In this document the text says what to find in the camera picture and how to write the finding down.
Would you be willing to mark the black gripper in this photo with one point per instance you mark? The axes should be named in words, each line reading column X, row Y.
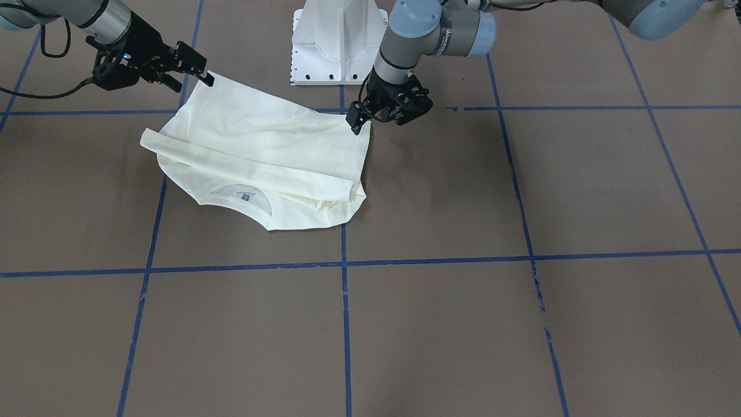
column 379, row 91

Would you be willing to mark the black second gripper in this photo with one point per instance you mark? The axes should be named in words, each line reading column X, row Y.
column 140, row 44

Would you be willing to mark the cream white t-shirt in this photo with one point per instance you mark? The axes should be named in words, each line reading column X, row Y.
column 285, row 166

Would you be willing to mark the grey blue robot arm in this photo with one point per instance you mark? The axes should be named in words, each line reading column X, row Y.
column 468, row 29

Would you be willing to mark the second grey blue robot arm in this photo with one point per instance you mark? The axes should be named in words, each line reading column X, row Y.
column 106, row 21

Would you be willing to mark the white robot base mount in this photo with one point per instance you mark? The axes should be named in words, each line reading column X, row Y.
column 335, row 42

